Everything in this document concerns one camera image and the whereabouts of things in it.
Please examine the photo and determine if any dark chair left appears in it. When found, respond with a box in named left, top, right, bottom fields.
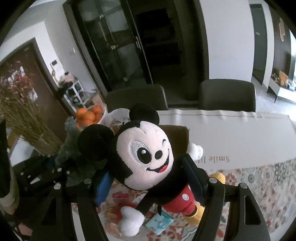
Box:
left=105, top=84, right=169, bottom=112

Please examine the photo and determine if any white shoe rack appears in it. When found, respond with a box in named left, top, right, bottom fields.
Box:
left=58, top=72, right=89, bottom=111

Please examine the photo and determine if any patterned tablecloth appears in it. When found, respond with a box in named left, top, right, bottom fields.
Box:
left=71, top=108, right=296, bottom=241

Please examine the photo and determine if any Mickey Mouse plush toy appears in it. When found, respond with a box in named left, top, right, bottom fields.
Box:
left=77, top=102, right=226, bottom=237

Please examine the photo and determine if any brown cardboard box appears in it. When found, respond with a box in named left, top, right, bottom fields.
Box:
left=159, top=125, right=189, bottom=159

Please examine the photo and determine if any green knitted glove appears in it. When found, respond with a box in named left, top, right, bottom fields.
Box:
left=55, top=116, right=96, bottom=187

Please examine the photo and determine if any dried flower bunch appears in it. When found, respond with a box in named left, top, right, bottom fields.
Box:
left=1, top=61, right=62, bottom=155

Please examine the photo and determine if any dark chair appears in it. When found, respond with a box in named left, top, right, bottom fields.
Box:
left=198, top=79, right=256, bottom=112
left=105, top=84, right=169, bottom=112

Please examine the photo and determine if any light blue tissue pack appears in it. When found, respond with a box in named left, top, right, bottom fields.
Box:
left=145, top=211, right=174, bottom=235

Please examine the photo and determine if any white tv cabinet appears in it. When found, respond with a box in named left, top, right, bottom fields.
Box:
left=268, top=78, right=295, bottom=103

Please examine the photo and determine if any dark chair right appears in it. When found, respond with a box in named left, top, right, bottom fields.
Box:
left=198, top=79, right=256, bottom=112

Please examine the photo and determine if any orange fruit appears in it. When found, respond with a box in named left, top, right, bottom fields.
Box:
left=82, top=111, right=96, bottom=121
left=91, top=105, right=104, bottom=115
left=76, top=108, right=87, bottom=120
left=79, top=119, right=94, bottom=127

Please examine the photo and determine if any dark glass cabinet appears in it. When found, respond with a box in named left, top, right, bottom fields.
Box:
left=63, top=1, right=209, bottom=100

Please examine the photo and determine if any white basket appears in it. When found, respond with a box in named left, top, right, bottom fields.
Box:
left=74, top=105, right=107, bottom=128

